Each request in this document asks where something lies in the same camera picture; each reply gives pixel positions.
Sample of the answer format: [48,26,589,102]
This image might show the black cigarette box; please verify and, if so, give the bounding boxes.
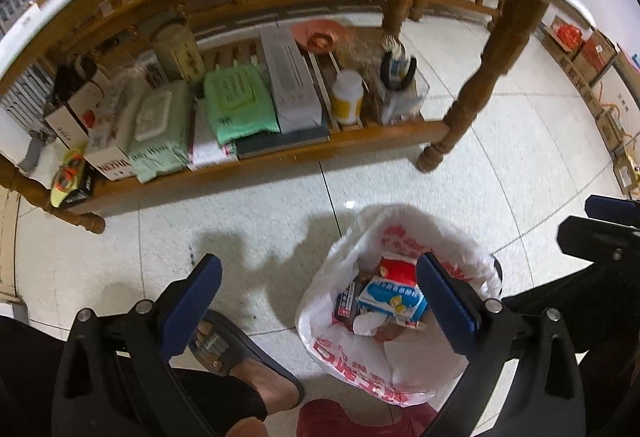
[334,277,364,327]

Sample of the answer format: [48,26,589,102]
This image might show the green wipes pack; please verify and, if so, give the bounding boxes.
[203,64,280,145]

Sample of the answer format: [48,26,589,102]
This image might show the beige tea tin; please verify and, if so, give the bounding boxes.
[151,21,206,88]

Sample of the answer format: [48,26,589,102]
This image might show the red paper cup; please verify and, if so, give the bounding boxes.
[378,254,416,287]

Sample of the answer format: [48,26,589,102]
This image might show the dark hardcover book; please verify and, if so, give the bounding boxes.
[234,125,330,160]

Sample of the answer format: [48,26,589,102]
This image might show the baby wipes pack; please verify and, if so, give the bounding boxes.
[127,80,194,184]

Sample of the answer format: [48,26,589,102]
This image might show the cardboard boxes by wall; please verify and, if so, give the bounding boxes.
[542,16,639,200]

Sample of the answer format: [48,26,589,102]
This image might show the crumpled white tissue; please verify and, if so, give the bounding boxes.
[352,311,387,336]

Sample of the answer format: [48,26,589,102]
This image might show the wooden coffee table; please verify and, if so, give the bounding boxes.
[0,0,601,235]

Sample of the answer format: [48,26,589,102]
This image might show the red plastic stool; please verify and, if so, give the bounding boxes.
[296,399,437,437]

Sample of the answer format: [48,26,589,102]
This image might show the white pill bottle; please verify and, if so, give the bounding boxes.
[330,69,364,125]

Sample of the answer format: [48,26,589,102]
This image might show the blue white milk carton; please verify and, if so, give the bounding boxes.
[357,277,428,327]

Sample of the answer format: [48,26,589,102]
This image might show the clear plastic organizer box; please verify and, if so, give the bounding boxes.
[369,45,428,125]

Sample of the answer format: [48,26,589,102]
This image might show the red white small box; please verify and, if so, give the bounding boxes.
[188,99,236,172]

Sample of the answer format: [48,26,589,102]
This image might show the white Nezha box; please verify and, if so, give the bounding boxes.
[85,145,134,182]

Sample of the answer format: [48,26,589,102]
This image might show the pink plate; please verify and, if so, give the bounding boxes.
[291,19,354,55]

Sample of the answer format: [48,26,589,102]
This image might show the white carton box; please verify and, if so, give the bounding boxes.
[259,26,323,134]

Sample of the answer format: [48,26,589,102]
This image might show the white plastic trash bag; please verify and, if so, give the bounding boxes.
[296,204,501,407]

